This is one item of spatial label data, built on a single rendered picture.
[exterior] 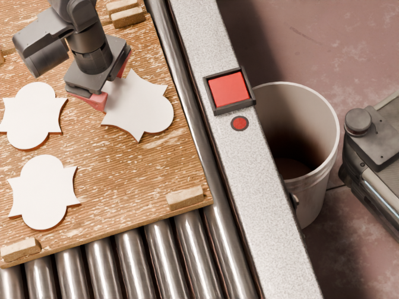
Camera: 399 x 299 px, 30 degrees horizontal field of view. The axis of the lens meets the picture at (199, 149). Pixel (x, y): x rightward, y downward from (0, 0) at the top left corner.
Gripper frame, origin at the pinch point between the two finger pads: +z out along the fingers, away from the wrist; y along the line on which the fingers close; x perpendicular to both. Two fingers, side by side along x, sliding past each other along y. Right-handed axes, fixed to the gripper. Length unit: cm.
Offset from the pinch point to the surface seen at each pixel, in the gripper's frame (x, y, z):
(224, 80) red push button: 16.1, -11.6, 5.4
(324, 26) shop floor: 9, -99, 100
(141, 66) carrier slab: 1.1, -9.3, 4.8
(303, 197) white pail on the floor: 26, -26, 75
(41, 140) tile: -8.0, 10.9, 3.3
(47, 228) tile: 0.9, 24.7, 2.9
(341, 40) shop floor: 16, -96, 100
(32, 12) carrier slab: -24.2, -14.0, 5.0
